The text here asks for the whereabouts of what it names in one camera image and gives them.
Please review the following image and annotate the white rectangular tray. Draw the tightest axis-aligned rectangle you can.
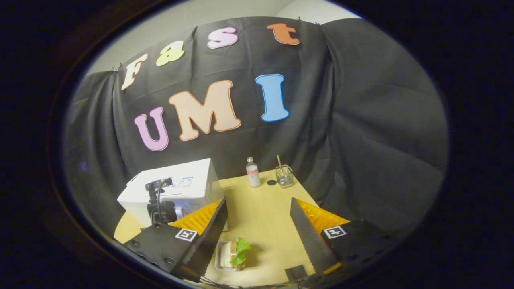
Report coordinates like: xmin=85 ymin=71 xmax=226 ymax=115
xmin=214 ymin=240 xmax=241 ymax=272

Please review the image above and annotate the black table clamp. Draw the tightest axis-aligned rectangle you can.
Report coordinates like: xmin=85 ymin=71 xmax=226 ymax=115
xmin=284 ymin=265 xmax=309 ymax=283

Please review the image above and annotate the white microwave oven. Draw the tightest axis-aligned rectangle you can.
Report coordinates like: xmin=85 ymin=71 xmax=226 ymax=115
xmin=117 ymin=158 xmax=224 ymax=231

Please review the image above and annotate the black backdrop cloth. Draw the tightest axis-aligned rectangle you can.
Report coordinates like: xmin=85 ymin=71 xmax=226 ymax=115
xmin=64 ymin=16 xmax=449 ymax=241

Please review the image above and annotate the clear glass jar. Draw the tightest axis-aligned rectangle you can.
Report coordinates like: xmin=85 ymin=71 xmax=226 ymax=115
xmin=275 ymin=164 xmax=294 ymax=189

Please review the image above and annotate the small clear bottle pink label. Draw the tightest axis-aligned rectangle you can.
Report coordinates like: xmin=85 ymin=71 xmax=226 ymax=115
xmin=246 ymin=157 xmax=261 ymax=188

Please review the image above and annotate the sandwich with green lettuce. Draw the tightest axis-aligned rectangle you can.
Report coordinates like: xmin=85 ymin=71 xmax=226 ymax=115
xmin=220 ymin=237 xmax=252 ymax=270

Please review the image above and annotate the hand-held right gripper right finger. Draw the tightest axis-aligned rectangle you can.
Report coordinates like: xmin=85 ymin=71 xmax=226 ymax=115
xmin=290 ymin=197 xmax=392 ymax=281

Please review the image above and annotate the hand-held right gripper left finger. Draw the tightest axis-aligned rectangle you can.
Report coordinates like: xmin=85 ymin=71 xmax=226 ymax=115
xmin=122 ymin=199 xmax=228 ymax=283

